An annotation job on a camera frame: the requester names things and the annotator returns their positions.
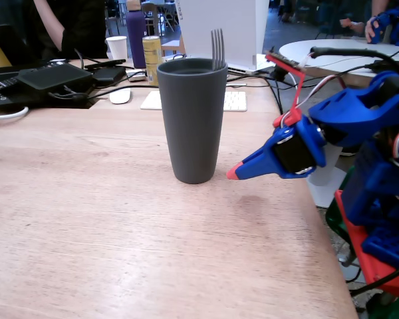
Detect black adapter on white table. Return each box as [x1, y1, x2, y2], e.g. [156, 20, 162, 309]
[372, 59, 399, 76]

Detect red wrist camera mount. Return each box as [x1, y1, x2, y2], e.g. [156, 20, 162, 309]
[265, 51, 309, 130]

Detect white upright panel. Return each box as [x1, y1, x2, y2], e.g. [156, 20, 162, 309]
[177, 0, 271, 72]

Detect person in dark shirt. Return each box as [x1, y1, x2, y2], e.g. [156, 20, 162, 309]
[18, 0, 109, 63]

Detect white table pedestal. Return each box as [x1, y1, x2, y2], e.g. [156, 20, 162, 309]
[307, 142, 348, 209]

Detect black table cables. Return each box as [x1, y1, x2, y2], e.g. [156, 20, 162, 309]
[226, 68, 302, 116]

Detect blue gripper body black motor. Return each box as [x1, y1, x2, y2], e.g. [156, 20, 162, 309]
[273, 115, 327, 179]

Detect white cable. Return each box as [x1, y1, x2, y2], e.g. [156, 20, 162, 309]
[0, 106, 30, 123]

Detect white paper cup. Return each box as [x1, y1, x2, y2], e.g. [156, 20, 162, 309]
[105, 35, 128, 61]

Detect white round table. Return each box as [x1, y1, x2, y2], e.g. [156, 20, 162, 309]
[278, 39, 399, 88]

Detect black flat box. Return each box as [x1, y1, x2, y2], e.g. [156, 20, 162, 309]
[17, 62, 94, 100]

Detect green table clamp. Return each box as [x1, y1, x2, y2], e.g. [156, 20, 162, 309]
[366, 288, 399, 319]
[325, 165, 357, 247]

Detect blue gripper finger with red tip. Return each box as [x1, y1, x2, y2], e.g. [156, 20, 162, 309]
[240, 126, 296, 166]
[225, 148, 284, 181]

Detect metal fork with taped handle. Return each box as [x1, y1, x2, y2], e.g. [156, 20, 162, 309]
[210, 28, 227, 72]

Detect background hand holding robot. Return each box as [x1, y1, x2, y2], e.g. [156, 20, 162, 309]
[364, 15, 382, 45]

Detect red robot base plate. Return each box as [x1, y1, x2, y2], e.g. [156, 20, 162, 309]
[334, 189, 399, 297]

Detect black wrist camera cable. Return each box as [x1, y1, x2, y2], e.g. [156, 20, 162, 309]
[310, 46, 399, 80]

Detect black phone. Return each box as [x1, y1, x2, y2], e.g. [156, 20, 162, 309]
[83, 58, 127, 71]

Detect white background chair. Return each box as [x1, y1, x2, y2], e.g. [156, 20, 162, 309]
[140, 1, 181, 38]

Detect black base cable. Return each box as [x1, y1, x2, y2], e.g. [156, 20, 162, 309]
[348, 249, 399, 297]

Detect background person hand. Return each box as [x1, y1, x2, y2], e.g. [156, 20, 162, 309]
[339, 18, 366, 35]

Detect white computer mouse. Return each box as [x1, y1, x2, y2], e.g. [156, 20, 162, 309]
[108, 87, 132, 105]

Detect tall gray cup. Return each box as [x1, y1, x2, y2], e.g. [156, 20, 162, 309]
[156, 58, 229, 185]

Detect bare forearm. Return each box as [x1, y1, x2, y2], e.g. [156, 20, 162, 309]
[33, 0, 67, 51]

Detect white keyboard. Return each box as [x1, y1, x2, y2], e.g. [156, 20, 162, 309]
[140, 90, 248, 112]

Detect purple bottle with wooden cap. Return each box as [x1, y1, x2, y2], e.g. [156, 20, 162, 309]
[125, 0, 148, 69]

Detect black laptop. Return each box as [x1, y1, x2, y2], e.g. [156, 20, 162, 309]
[0, 61, 70, 109]

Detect blue background robot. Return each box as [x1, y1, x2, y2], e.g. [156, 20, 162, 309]
[368, 6, 399, 48]

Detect yellow drink can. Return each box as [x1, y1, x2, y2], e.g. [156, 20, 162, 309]
[142, 35, 164, 86]

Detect black power adapter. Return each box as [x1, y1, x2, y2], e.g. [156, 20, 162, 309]
[92, 66, 128, 88]

